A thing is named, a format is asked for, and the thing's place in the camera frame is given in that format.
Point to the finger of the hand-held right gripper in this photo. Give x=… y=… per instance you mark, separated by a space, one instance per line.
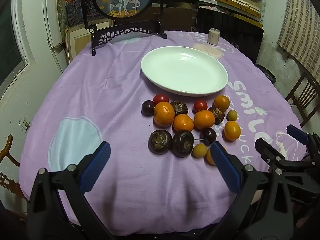
x=297 y=133
x=268 y=152

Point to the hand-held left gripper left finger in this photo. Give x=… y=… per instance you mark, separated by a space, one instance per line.
x=98 y=158

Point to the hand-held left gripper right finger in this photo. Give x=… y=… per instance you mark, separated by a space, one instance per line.
x=223 y=163

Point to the tan longan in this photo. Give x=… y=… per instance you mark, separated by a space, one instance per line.
x=231 y=115
x=199 y=150

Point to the dark purple plum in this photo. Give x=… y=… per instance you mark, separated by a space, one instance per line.
x=208 y=136
x=147 y=108

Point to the small smooth orange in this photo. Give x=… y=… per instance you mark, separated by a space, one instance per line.
x=221 y=102
x=232 y=130

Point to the dark water chestnut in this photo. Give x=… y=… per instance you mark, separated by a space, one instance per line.
x=182 y=143
x=179 y=107
x=218 y=115
x=160 y=141

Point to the large orange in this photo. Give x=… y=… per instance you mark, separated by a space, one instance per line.
x=164 y=114

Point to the red cherry tomato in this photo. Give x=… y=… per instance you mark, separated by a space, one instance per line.
x=160 y=98
x=200 y=105

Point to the white oval plate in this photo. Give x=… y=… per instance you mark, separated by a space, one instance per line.
x=183 y=71

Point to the dark wooden chair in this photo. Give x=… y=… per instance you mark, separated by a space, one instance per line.
x=303 y=97

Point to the purple printed tablecloth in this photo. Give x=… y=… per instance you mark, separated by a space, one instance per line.
x=100 y=100

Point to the black round wheel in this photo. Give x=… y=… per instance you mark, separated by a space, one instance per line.
x=267 y=73

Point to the carved wooden chair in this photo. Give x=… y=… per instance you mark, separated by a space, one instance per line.
x=8 y=152

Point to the leaning framed pictures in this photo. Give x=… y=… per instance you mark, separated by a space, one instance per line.
x=75 y=42

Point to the glossy black board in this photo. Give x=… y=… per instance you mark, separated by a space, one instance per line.
x=230 y=27

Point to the pale beverage can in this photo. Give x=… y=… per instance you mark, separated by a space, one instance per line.
x=213 y=37

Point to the white framed window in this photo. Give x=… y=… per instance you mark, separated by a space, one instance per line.
x=12 y=42

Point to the black deer table screen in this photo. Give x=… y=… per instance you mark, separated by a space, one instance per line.
x=125 y=2

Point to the checked wall cloth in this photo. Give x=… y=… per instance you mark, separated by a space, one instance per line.
x=302 y=30

